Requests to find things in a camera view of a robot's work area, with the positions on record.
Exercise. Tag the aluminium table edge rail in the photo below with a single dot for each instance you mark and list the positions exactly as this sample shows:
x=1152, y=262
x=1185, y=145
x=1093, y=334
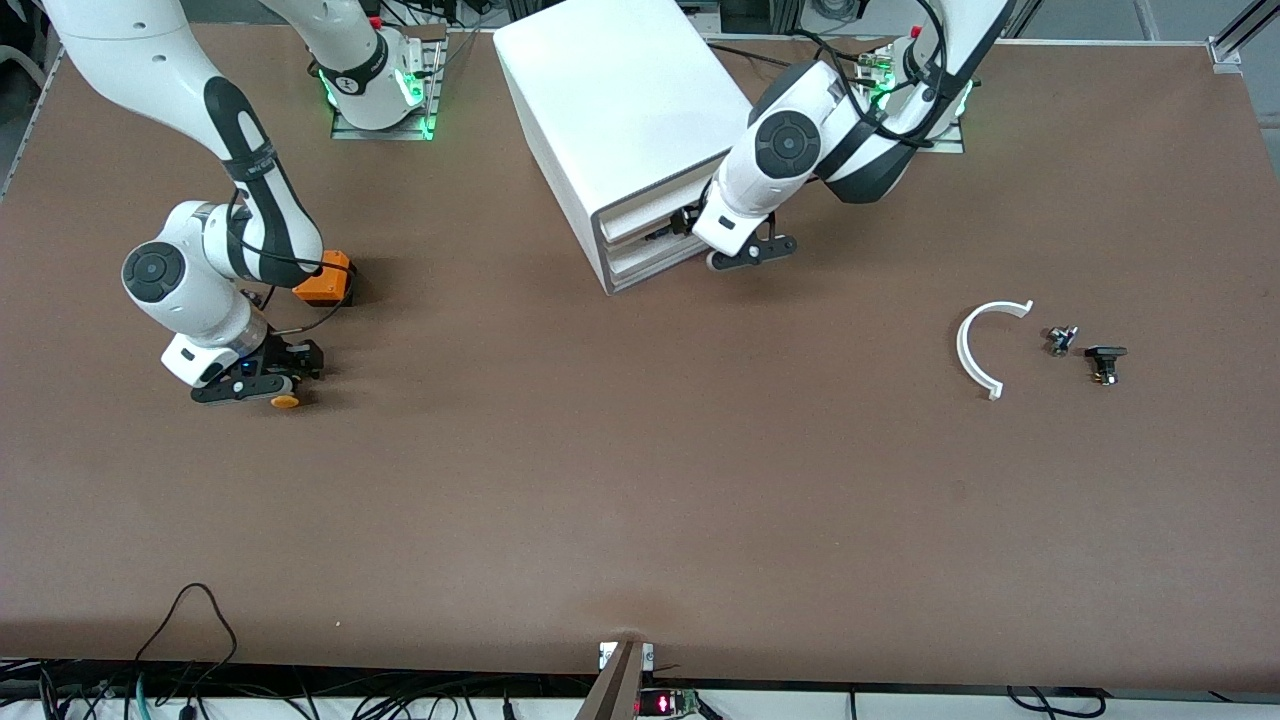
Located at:
x=30, y=122

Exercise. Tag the small metal pipe fitting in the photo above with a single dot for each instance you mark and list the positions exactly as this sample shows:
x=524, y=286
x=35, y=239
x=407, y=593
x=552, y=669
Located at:
x=1060, y=340

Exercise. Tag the black push button switch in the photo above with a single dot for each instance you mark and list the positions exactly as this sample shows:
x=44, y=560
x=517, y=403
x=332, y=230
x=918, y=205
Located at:
x=1104, y=355

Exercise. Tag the aluminium frame corner profile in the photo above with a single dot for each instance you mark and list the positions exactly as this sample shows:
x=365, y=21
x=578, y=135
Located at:
x=1225, y=50

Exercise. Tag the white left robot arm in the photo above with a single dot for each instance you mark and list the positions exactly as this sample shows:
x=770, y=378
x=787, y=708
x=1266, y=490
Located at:
x=750, y=180

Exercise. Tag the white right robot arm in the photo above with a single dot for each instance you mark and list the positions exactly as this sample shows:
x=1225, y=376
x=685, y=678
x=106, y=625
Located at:
x=150, y=60

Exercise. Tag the orange black box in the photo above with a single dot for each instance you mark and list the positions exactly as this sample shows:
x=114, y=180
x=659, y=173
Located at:
x=325, y=278

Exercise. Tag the red lit electronics module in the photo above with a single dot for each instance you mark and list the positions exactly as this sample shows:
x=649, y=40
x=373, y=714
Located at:
x=655, y=705

